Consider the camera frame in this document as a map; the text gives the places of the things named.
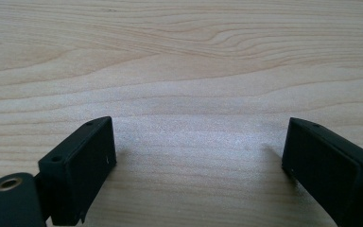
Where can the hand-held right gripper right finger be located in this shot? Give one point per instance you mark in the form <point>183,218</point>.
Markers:
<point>327,170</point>

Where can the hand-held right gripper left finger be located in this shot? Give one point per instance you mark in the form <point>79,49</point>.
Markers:
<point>75,171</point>

